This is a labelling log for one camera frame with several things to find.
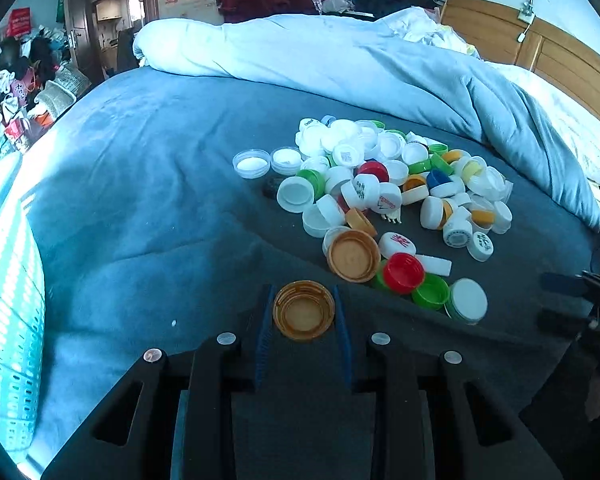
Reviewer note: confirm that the white bed sheet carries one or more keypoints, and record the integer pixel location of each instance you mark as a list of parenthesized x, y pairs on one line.
[(565, 115)]

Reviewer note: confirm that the pile of plastic bottle caps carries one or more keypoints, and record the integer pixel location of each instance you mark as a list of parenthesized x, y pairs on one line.
[(365, 195)]

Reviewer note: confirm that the dark wooden door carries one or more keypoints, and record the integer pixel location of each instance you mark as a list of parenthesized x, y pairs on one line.
[(80, 20)]

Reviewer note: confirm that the dark red cloth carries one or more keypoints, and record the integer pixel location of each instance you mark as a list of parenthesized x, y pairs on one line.
[(265, 0)]

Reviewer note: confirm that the white crumpled cloth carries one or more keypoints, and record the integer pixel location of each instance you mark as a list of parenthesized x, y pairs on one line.
[(430, 27)]

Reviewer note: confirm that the light blue duvet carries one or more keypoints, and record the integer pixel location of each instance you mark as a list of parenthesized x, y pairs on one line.
[(330, 60)]

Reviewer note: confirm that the teal perforated plastic basket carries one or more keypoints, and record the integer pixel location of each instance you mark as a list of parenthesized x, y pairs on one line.
[(10, 310)]

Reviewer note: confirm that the dark jacket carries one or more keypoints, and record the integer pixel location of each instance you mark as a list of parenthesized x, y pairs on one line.
[(126, 50)]

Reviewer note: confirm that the woven straw bag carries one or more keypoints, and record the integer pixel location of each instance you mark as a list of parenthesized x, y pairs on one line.
[(60, 87)]

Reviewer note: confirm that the green hanging bag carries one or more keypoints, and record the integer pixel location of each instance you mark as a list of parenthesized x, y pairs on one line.
[(60, 7)]

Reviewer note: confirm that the pile of clothes and bags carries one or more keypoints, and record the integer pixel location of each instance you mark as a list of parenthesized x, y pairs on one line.
[(10, 110)]

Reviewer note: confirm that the large orange bottle cap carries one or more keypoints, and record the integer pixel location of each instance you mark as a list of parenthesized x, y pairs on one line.
[(302, 315)]

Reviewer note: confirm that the wooden headboard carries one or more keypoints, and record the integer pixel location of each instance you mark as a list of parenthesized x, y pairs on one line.
[(570, 60)]

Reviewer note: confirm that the red shopping bag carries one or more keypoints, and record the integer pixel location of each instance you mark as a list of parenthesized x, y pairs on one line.
[(20, 22)]

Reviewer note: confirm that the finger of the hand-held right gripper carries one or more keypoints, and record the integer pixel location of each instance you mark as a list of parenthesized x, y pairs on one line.
[(560, 322), (560, 283)]

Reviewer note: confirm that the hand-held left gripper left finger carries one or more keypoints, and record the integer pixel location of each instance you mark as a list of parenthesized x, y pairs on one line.
[(264, 335)]

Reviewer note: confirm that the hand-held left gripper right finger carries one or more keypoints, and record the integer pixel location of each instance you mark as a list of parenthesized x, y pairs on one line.
[(342, 340)]

